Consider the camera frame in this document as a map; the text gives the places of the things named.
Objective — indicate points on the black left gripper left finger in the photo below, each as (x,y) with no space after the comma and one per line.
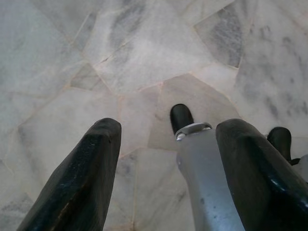
(77,183)

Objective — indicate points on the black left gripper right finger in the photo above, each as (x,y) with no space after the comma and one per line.
(257,178)

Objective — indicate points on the silver robot left leg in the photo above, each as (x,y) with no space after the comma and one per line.
(202,173)

